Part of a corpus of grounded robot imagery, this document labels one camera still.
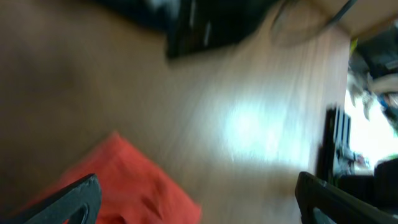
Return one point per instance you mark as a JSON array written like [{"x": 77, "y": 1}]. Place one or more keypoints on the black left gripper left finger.
[{"x": 77, "y": 203}]

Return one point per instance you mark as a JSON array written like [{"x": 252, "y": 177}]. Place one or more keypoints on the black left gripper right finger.
[{"x": 321, "y": 202}]

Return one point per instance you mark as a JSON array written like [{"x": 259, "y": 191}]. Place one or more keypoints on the red orange t-shirt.
[{"x": 134, "y": 190}]

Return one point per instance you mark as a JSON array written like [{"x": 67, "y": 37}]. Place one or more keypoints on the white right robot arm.
[{"x": 194, "y": 26}]

